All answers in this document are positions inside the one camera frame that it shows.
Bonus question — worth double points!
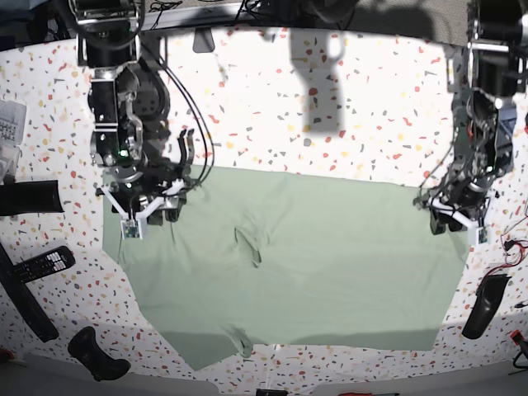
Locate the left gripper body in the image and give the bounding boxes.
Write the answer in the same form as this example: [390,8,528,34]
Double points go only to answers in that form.
[413,174,493,235]

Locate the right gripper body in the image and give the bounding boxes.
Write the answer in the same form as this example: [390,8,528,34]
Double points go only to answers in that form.
[96,163,194,227]

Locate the light green T-shirt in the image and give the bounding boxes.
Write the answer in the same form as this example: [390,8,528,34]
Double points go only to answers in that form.
[103,168,469,370]

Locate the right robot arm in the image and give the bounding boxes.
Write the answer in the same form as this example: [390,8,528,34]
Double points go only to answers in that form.
[55,1,193,238]

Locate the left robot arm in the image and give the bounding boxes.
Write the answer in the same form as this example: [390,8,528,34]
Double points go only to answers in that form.
[413,1,527,241]

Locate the black TV remote control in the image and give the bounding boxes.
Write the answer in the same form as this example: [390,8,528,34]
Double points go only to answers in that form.
[13,246,76,284]

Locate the clear plastic parts box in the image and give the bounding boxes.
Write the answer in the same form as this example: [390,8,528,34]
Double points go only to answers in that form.
[1,101,26,184]

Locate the long black bar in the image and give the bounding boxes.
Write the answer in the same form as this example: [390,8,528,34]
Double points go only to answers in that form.
[1,247,59,342]

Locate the black game controller grip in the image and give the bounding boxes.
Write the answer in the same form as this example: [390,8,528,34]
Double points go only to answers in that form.
[68,326,131,382]

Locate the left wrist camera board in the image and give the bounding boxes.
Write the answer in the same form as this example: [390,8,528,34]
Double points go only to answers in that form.
[467,226,488,247]

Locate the red and white wire bundle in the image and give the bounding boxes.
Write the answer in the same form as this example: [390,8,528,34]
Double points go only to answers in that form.
[482,197,528,285]

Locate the black curved handle right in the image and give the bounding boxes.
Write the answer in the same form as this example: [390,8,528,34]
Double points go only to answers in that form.
[462,275,510,340]

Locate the black curved handle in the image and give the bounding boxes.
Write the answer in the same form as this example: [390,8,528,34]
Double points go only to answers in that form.
[1,180,64,216]
[462,275,510,340]

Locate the black curved handle left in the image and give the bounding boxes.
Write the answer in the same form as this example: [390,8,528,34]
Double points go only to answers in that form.
[1,180,64,216]

